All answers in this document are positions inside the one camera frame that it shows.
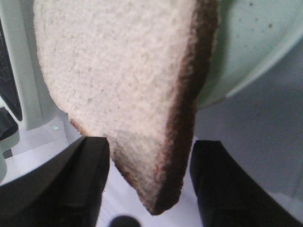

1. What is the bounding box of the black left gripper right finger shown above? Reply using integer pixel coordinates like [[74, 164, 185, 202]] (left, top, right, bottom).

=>
[[189, 140, 302, 227]]

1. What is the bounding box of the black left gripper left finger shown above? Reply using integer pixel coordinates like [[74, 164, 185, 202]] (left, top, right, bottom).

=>
[[0, 137, 110, 227]]

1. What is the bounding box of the white bread slice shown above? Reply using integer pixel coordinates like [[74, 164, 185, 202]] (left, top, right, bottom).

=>
[[33, 0, 220, 215]]

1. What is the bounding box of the mint green breakfast maker base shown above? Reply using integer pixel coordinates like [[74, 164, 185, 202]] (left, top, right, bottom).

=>
[[0, 0, 60, 185]]

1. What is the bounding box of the mint green round plate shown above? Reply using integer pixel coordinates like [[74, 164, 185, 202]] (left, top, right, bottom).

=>
[[198, 0, 303, 108]]

